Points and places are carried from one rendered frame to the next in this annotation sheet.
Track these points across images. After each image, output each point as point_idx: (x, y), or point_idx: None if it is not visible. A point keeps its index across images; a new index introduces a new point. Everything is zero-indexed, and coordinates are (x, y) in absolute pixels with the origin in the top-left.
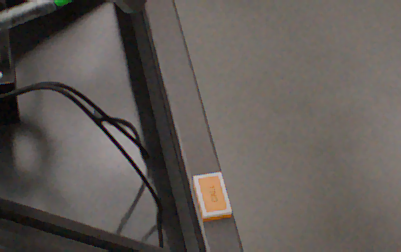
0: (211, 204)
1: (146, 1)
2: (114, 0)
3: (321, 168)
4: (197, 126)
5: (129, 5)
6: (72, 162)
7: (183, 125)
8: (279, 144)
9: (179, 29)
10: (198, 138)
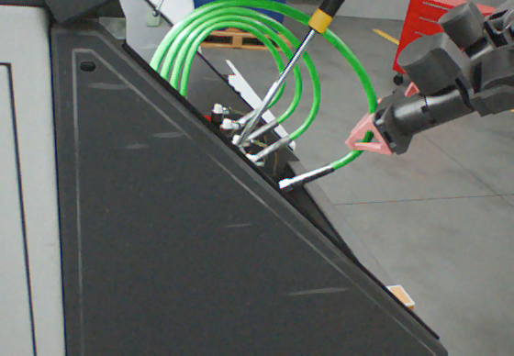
0: (402, 300)
1: (407, 149)
2: (393, 146)
3: None
4: (375, 266)
5: (402, 148)
6: None
7: (368, 265)
8: None
9: (347, 223)
10: (378, 272)
